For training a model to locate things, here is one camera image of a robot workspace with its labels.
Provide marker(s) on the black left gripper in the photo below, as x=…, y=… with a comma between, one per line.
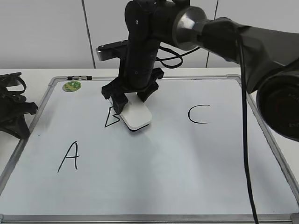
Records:
x=13, y=106

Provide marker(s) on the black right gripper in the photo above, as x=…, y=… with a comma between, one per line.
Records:
x=142, y=84

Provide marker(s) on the white whiteboard eraser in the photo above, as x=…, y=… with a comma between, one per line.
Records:
x=135, y=114

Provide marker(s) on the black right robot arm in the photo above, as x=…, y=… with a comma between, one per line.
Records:
x=269, y=59

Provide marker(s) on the green round magnet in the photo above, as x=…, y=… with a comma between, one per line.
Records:
x=71, y=86

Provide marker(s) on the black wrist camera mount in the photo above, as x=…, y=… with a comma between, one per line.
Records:
x=112, y=50

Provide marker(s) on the black and silver frame clip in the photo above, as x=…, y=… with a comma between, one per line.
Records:
x=79, y=78

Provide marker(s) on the white board with grey frame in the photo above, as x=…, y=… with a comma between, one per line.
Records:
x=82, y=163

